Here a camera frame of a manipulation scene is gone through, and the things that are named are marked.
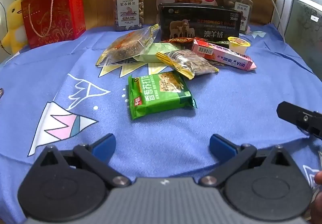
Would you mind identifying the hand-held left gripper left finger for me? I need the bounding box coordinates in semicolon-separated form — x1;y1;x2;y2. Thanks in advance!
30;133;132;188

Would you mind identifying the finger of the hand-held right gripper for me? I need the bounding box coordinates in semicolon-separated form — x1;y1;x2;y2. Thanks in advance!
277;101;322;140

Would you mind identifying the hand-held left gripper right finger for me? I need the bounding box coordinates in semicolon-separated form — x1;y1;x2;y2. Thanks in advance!
201;134;301;188

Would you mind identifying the clear seed snack packet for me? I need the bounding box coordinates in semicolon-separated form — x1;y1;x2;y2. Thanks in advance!
155;49;220;80

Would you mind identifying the blue printed tablecloth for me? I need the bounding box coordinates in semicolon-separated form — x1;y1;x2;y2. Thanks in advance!
0;23;322;224

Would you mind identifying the green cracker packet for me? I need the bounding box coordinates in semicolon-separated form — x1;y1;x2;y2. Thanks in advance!
127;71;197;121

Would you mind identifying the pink candy box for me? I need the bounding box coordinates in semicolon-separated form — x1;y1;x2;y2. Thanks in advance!
191;39;257;72

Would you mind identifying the yellow lid jelly cup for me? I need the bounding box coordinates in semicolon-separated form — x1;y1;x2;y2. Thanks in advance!
228;36;252;57

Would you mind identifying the clear cake snack packet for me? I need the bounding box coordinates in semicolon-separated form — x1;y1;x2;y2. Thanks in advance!
95;24;161;67

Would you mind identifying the glass sliding door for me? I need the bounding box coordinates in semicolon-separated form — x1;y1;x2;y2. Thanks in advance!
275;0;322;76

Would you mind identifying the light green snack packet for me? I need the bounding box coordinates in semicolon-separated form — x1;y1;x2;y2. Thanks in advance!
136;42;182;63

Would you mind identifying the red snack packet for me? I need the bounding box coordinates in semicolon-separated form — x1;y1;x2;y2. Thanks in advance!
161;37;202;44

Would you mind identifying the black sheep print box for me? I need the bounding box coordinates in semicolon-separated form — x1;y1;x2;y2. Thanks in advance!
158;3;243;41

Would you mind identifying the clear pecan nut jar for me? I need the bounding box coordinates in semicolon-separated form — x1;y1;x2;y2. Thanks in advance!
223;0;253;35

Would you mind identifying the red gift bag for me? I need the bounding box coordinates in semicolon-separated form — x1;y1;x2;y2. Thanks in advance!
21;0;86;49

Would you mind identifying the clear cashew nut jar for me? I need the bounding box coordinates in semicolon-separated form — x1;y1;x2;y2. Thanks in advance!
114;0;145;32

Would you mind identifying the yellow duck plush toy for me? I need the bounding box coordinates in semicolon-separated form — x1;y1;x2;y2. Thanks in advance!
2;0;29;54

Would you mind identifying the white cable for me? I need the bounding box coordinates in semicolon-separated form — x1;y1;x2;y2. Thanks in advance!
259;0;287;41

